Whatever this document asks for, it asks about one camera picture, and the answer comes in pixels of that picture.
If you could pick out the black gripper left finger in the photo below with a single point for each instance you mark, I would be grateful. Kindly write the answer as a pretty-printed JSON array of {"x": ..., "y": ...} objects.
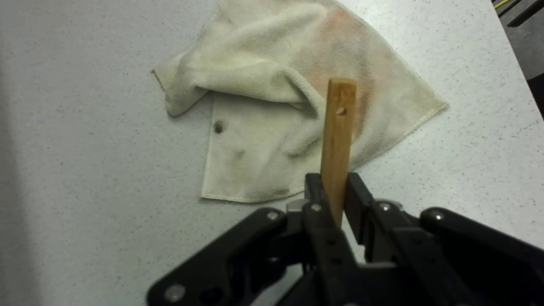
[{"x": 317, "y": 249}]

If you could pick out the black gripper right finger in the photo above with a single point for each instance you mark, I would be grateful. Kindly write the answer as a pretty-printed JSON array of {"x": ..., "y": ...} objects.
[{"x": 453, "y": 256}]

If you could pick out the cream stained cloth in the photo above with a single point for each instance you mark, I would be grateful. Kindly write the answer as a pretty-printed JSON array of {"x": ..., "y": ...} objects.
[{"x": 261, "y": 74}]

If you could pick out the wooden spatula with yellow head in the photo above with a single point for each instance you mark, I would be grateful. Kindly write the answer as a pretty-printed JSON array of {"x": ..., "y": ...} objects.
[{"x": 339, "y": 147}]

